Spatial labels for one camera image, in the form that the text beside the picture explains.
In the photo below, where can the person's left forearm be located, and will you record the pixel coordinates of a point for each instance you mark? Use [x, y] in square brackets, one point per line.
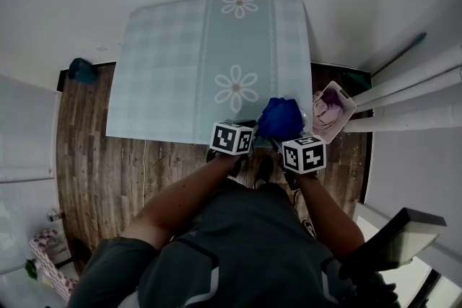
[187, 191]

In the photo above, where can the white cabinet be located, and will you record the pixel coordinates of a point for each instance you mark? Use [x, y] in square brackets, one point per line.
[25, 130]

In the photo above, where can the green plant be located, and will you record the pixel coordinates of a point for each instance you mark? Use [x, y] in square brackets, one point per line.
[31, 268]

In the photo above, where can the black framed window sash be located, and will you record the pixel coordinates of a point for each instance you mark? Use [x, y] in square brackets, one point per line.
[404, 238]

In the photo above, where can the black shoe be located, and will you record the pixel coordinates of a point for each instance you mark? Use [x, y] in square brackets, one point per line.
[239, 169]
[264, 171]

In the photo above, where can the checked flower tablecloth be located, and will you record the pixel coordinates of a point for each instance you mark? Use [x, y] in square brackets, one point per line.
[162, 72]

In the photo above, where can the white plastic basket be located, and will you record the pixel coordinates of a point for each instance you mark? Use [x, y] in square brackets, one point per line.
[344, 108]

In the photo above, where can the teal broom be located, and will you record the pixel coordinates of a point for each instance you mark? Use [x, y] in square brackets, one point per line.
[357, 81]

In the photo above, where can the blue cloth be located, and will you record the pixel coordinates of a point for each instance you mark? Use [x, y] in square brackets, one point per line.
[279, 117]

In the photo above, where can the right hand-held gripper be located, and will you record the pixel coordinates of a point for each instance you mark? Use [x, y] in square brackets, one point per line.
[305, 155]

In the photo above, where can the person's right forearm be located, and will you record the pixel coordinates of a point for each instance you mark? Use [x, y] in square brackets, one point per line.
[325, 209]

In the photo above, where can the purple cloth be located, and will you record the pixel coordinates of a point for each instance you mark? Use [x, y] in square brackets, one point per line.
[333, 101]

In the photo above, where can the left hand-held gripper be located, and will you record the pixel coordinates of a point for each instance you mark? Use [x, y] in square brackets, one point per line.
[231, 138]

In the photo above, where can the pink checked box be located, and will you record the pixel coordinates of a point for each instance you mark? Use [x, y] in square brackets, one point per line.
[50, 263]

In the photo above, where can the white vertical pipe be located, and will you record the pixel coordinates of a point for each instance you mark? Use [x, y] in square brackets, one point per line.
[408, 117]
[422, 92]
[415, 74]

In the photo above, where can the teal bag on floor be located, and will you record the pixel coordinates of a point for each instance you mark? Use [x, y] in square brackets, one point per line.
[82, 71]

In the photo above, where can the black framed window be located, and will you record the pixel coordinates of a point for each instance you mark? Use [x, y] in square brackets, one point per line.
[431, 283]

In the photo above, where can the person's dark grey shirt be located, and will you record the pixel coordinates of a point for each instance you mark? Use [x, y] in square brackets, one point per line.
[245, 249]

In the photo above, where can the pink cloth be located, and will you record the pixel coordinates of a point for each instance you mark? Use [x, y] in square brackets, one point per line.
[323, 119]

